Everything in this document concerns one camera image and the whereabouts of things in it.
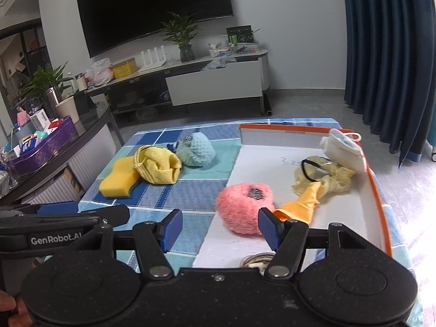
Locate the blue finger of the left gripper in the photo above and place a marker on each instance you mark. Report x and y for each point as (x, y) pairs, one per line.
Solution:
(25, 223)
(59, 208)

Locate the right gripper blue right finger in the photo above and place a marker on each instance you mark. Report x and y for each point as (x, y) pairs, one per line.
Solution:
(271, 228)

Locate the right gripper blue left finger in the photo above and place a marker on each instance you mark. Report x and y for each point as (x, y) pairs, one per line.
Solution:
(169, 229)

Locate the yellow sponge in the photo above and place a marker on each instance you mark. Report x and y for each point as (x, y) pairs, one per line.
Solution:
(121, 179)

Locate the orange cloth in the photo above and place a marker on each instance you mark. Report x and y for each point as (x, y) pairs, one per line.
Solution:
(303, 208)

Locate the pink fluffy pompom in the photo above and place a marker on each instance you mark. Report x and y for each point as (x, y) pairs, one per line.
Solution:
(238, 206)

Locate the yellow striped towel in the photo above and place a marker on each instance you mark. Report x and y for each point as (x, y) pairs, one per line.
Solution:
(157, 165)

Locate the pale yellow scrunchie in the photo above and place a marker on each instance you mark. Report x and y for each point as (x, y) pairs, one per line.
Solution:
(333, 177)

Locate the blue orange knitted toy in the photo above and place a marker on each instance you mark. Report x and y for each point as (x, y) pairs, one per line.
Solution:
(172, 146)

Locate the teal crochet plush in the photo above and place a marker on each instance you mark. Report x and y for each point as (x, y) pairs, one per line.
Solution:
(195, 150)

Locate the white drawstring pouch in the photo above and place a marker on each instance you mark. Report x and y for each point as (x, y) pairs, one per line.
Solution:
(344, 149)

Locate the person's left hand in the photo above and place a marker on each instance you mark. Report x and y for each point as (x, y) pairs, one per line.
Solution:
(16, 310)

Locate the dark round side table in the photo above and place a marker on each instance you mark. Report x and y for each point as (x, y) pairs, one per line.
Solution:
(86, 129)

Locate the blue checkered tablecloth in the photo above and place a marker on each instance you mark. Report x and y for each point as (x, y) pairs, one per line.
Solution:
(297, 238)

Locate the orange-rimmed white box lid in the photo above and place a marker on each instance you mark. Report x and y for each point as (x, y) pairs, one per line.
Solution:
(290, 171)

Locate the purple tray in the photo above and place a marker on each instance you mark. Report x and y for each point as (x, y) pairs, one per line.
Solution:
(32, 160)

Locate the white paper cup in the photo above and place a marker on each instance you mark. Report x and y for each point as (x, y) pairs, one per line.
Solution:
(67, 108)

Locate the steel tumbler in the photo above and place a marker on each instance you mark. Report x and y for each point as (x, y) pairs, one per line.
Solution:
(53, 100)

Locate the green plant on table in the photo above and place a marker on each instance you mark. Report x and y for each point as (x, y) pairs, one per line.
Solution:
(44, 78)

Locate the white plastic bag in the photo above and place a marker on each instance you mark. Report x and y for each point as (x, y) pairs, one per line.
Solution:
(100, 73)

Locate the yellow box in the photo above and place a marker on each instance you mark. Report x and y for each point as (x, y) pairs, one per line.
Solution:
(124, 68)

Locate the white tv cabinet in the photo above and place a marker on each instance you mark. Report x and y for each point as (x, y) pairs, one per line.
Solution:
(179, 83)

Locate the white wifi router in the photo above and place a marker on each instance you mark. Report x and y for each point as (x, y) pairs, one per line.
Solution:
(153, 59)

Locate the black green display box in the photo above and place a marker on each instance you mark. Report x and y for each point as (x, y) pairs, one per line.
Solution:
(240, 35)

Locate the potted bamboo plant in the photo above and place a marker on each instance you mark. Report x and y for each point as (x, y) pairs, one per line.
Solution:
(181, 29)

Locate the black television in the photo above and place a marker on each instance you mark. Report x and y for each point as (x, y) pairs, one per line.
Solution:
(109, 23)

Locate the dark blue curtain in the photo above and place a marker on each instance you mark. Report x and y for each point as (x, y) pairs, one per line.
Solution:
(390, 78)

